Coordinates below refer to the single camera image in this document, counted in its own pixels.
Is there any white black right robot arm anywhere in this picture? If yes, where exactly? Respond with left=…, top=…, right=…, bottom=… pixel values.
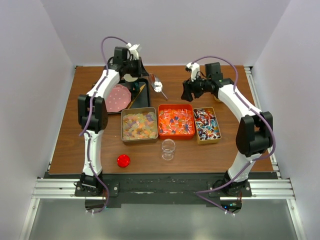
left=181, top=62, right=276, bottom=197

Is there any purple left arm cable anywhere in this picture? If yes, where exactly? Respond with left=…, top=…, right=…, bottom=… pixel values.
left=78, top=36, right=132, bottom=214

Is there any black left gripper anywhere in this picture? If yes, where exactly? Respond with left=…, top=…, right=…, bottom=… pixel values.
left=123, top=56, right=149, bottom=78

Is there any orange tin of lollipops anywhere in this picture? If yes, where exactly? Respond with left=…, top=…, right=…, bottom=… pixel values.
left=157, top=104, right=196, bottom=140

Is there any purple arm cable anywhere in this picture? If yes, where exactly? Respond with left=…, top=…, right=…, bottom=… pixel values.
left=186, top=55, right=276, bottom=215
left=78, top=36, right=132, bottom=214

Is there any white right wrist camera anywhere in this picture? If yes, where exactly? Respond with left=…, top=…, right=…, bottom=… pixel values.
left=185, top=62, right=200, bottom=82

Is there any gold tin of lollipops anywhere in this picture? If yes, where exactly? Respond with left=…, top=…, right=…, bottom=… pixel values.
left=193, top=107, right=222, bottom=145

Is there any clear glass jar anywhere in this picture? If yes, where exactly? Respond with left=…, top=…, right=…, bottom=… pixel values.
left=161, top=138, right=176, bottom=161

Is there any red jar lid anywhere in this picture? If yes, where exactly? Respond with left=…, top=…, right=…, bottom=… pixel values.
left=116, top=154, right=131, bottom=168

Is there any gold knife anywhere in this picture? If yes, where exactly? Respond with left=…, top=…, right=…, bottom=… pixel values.
left=127, top=84, right=146, bottom=109

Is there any dark green white mug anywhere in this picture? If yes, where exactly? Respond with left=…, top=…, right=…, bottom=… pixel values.
left=123, top=73, right=140, bottom=93

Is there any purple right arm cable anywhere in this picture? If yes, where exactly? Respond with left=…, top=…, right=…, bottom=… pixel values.
left=186, top=55, right=276, bottom=215

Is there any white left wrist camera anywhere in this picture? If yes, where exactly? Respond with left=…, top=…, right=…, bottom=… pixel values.
left=126, top=42, right=141, bottom=60

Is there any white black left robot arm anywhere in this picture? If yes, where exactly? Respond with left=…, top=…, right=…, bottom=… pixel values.
left=77, top=43, right=149, bottom=196

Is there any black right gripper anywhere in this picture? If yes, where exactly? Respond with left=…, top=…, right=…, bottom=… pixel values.
left=181, top=72, right=211, bottom=103

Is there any brown tin of gummies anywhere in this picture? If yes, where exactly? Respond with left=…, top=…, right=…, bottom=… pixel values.
left=121, top=107, right=159, bottom=145

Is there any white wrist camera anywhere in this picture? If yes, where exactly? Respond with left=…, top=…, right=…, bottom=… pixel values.
left=185, top=62, right=200, bottom=82
left=126, top=42, right=141, bottom=60

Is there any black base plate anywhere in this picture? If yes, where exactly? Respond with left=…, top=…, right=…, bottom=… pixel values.
left=74, top=173, right=252, bottom=210

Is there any pink polka dot plate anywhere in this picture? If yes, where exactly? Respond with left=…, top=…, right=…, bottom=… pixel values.
left=106, top=84, right=132, bottom=113

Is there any aluminium frame rail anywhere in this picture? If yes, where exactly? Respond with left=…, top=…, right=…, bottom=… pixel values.
left=31, top=178, right=296, bottom=200

